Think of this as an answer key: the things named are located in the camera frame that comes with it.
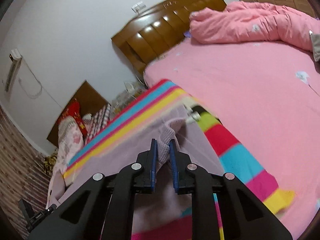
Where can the pink quilt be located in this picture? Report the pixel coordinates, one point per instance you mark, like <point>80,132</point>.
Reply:
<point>237,22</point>

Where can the pink bed sheet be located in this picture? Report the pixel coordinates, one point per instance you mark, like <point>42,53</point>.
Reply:
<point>250,92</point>

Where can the large glossy wooden headboard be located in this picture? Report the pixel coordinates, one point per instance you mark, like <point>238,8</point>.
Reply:
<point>160,27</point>

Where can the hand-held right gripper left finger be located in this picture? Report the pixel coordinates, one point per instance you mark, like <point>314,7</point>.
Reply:
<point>153,166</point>

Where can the brown floral blanket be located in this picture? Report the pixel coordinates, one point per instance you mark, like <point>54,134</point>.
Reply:
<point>48,162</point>

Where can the white wall air conditioner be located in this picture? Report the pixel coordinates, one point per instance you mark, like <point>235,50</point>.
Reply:
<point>11,72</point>

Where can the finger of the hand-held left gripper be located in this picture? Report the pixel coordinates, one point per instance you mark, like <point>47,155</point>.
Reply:
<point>195,115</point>

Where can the lilac knitted sweater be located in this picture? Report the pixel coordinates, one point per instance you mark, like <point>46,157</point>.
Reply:
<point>162,130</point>

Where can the plain dark wooden headboard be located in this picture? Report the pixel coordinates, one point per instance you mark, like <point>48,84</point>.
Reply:
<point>86,96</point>

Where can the rainbow striped blanket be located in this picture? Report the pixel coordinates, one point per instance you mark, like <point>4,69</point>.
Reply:
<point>140,105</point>

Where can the pale floral quilt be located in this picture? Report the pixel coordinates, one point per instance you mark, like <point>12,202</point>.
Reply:
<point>70,137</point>

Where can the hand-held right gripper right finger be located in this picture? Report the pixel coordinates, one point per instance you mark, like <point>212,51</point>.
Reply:
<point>173,167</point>

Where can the white wall socket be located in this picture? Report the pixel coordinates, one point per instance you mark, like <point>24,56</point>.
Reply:
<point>138,6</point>

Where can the nightstand with floral cover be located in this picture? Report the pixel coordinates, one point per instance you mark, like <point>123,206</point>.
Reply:
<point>125,95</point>

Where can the red patterned pillow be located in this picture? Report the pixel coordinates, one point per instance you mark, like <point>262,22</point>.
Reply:
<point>73,110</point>

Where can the red checkered pillow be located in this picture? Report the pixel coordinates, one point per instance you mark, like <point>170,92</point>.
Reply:
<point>100,120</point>

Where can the grey cloth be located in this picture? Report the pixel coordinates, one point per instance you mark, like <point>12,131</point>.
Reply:
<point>316,46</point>

